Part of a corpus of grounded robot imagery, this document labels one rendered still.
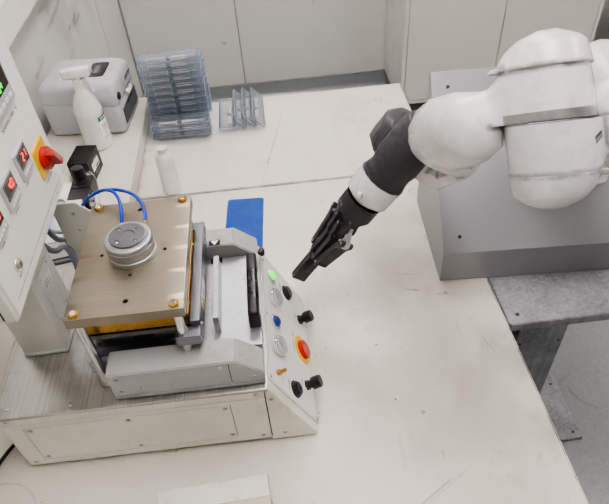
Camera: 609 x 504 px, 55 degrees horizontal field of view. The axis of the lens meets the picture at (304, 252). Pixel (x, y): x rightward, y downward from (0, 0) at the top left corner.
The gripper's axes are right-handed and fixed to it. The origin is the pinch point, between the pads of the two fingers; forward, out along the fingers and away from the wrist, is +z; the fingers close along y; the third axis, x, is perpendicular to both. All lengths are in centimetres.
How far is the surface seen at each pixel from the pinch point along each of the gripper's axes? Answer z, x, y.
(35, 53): 40, -66, -101
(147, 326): 5.1, -29.9, 22.4
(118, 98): 28, -40, -77
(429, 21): -15, 84, -193
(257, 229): 19.1, 0.3, -30.8
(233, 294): 3.2, -15.3, 11.2
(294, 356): 9.3, 1.2, 16.0
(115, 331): 8.5, -33.9, 22.4
